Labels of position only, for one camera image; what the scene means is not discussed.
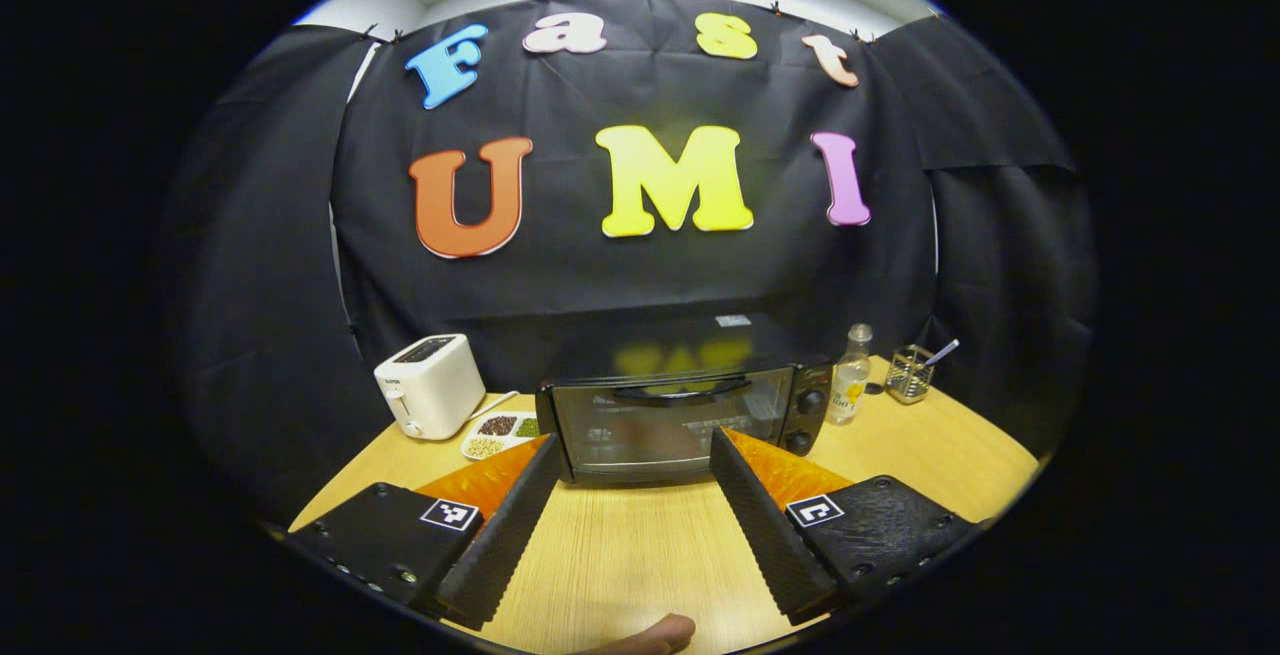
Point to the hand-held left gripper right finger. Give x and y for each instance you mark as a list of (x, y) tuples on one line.
[(765, 540)]

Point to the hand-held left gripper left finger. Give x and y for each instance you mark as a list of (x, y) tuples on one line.
[(500, 545)]

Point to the black electric oven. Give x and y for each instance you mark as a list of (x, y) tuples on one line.
[(650, 355)]

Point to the white divided dish of grains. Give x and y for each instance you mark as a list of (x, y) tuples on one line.
[(495, 432)]

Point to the white toaster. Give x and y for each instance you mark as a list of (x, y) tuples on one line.
[(435, 390)]

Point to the clear glass bottle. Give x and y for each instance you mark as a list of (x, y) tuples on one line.
[(849, 390)]

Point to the clear glass cup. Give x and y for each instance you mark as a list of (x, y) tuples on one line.
[(908, 380)]

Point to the metal spoon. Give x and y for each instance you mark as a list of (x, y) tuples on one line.
[(943, 351)]

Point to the black backdrop cloth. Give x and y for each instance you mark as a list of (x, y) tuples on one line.
[(250, 285)]

